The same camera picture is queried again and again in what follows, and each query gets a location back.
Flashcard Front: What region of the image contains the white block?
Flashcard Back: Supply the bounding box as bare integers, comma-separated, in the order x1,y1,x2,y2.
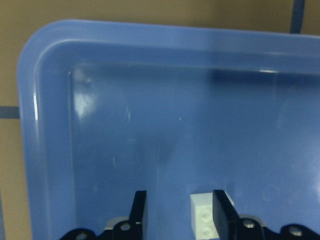
190,192,220,240

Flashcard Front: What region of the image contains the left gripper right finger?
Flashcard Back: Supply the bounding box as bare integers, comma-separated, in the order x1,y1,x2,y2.
212,189,320,240

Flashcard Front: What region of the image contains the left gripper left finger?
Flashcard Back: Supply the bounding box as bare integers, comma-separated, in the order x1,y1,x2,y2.
60,190,147,240

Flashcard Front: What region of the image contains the blue plastic tray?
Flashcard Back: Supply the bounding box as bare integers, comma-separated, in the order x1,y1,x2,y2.
17,20,320,240

